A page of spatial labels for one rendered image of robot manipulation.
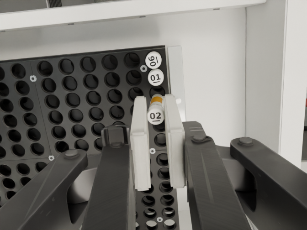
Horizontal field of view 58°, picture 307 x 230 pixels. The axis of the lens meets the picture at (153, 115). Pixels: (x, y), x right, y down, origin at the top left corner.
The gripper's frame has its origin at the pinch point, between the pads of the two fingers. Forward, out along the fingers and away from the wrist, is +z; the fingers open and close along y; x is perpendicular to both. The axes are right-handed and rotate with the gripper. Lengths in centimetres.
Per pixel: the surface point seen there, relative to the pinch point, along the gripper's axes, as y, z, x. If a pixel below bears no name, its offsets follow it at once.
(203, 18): 5.3, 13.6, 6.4
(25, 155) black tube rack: -12.1, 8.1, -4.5
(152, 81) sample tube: 0.0, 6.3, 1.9
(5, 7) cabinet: -21.8, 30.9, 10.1
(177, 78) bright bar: 2.5, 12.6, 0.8
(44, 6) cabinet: -21, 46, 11
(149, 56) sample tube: -0.2, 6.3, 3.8
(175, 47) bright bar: 2.3, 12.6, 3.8
